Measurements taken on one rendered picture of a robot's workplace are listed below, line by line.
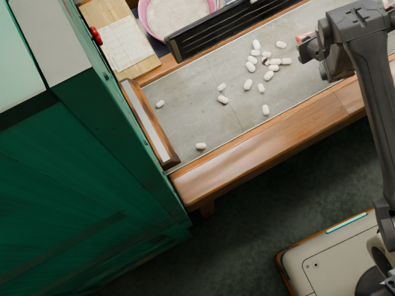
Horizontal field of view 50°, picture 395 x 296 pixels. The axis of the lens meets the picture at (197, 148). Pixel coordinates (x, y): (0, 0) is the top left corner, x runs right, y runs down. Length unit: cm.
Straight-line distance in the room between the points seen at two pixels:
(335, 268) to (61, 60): 162
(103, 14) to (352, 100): 87
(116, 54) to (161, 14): 22
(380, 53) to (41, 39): 57
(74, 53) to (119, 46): 117
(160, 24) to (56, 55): 126
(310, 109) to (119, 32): 67
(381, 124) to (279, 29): 81
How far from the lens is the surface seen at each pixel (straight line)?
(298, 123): 134
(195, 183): 127
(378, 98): 75
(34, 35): 28
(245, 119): 135
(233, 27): 110
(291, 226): 205
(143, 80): 139
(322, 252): 179
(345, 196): 213
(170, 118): 136
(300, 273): 177
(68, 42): 27
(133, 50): 143
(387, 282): 92
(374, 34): 74
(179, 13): 152
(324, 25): 81
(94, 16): 152
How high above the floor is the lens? 202
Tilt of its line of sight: 75 degrees down
